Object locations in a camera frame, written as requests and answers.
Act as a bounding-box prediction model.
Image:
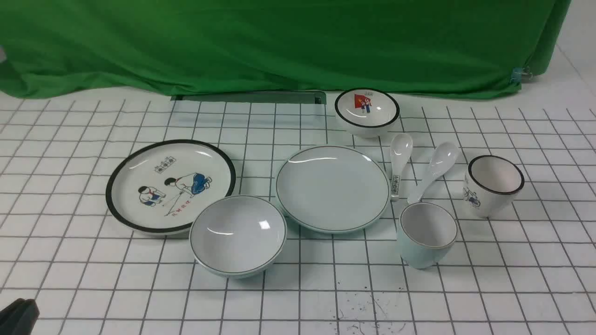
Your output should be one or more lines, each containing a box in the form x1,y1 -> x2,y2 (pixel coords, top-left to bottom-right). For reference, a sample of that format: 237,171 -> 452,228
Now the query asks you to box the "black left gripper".
0,298 -> 39,335

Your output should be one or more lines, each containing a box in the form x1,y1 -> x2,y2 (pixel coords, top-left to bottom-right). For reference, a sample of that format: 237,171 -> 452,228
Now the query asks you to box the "pale blue bowl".
188,195 -> 289,279

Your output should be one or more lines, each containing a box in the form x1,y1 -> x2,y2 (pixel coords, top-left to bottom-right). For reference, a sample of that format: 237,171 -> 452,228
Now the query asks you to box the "pale blue cup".
396,202 -> 458,269

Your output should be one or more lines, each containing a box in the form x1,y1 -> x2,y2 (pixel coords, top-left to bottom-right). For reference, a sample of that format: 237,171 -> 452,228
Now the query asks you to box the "plain white ceramic spoon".
406,142 -> 460,204

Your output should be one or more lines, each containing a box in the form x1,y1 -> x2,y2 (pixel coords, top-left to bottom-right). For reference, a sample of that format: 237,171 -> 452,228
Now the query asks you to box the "black rimmed cartoon plate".
105,139 -> 236,235

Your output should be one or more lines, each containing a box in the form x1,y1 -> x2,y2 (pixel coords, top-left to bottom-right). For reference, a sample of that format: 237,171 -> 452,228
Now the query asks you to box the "pale blue plate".
275,146 -> 390,234

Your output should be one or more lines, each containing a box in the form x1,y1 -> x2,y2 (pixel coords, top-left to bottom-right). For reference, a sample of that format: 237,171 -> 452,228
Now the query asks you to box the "small black rimmed cartoon bowl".
334,88 -> 400,138

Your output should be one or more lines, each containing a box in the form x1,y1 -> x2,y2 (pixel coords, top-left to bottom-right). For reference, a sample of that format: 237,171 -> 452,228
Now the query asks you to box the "white black rimmed cartoon cup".
462,155 -> 525,218

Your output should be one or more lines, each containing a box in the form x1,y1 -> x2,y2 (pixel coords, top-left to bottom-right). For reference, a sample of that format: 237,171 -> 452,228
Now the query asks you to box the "green backdrop cloth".
0,0 -> 570,100

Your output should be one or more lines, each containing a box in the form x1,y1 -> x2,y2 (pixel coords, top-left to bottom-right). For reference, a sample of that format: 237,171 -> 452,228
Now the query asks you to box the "blue binder clip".
509,67 -> 534,84

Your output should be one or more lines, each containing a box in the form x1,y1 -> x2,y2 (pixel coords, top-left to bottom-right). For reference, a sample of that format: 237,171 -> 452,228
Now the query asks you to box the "white spoon with printed handle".
390,133 -> 413,201

